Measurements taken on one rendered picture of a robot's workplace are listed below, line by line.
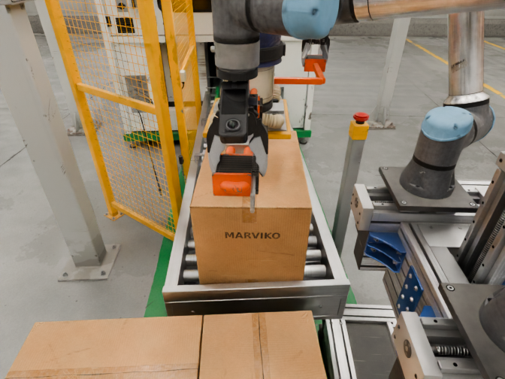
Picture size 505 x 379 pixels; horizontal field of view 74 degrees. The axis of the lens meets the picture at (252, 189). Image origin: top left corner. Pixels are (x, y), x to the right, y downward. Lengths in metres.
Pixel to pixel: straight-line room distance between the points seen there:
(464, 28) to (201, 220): 0.94
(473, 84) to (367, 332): 1.12
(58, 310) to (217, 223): 1.34
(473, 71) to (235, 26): 0.76
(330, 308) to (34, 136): 1.56
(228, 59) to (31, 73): 1.34
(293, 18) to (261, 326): 1.03
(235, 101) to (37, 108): 1.39
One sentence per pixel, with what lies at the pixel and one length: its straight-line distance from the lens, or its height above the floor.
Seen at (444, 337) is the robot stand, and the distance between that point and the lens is 0.84.
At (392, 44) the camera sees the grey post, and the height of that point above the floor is 0.89.
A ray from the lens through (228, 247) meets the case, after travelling 1.21.
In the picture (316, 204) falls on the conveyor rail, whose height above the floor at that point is 0.59.
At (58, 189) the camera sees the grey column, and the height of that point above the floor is 0.61.
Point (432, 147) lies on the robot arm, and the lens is 1.05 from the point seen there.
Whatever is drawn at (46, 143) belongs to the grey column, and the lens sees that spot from 1.93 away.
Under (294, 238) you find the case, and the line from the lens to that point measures 1.18.
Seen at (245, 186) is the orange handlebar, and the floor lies 1.26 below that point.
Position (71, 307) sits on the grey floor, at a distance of 2.25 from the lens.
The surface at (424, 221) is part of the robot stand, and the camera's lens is 1.16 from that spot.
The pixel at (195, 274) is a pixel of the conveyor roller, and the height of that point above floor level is 0.55.
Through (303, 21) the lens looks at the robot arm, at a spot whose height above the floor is 1.54.
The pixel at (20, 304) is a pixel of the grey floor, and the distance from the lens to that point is 2.40.
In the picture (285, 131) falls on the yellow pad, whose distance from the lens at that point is 1.13.
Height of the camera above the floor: 1.61
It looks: 34 degrees down
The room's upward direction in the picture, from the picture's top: straight up
